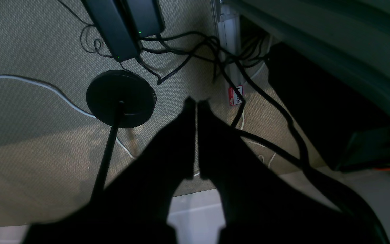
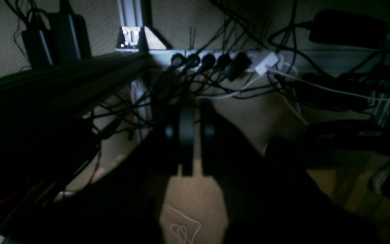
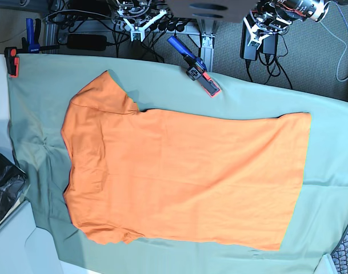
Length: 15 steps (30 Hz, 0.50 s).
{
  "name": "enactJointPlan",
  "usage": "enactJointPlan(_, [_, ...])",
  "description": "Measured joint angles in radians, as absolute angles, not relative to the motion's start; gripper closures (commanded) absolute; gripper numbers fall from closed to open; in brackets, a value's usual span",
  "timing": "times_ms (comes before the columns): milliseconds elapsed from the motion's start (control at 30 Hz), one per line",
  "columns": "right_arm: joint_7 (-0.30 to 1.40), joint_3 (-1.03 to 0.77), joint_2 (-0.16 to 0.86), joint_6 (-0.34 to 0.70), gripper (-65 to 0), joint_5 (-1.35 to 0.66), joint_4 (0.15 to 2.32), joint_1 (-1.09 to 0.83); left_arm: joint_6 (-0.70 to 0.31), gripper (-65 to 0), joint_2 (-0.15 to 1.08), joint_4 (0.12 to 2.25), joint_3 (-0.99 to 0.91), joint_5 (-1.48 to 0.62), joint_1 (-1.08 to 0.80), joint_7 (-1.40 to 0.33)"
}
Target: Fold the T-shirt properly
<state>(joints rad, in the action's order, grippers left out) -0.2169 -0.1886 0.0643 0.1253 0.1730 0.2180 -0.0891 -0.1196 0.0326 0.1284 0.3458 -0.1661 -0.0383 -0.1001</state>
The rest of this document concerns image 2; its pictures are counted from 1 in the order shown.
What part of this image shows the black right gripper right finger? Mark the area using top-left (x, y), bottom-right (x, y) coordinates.
top-left (200, 100), bottom-right (382, 244)

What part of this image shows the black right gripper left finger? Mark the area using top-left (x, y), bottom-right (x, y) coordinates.
top-left (29, 102), bottom-right (195, 244)

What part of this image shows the white power strip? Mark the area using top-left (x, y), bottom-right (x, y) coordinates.
top-left (149, 49), bottom-right (280, 76)

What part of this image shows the black power adapter brick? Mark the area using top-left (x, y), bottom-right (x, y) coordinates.
top-left (48, 13), bottom-right (92, 63)

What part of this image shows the white cable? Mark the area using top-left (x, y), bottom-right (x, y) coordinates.
top-left (195, 64), bottom-right (390, 102)

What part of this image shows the aluminium frame post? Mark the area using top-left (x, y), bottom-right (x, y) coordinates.
top-left (115, 0), bottom-right (172, 51)

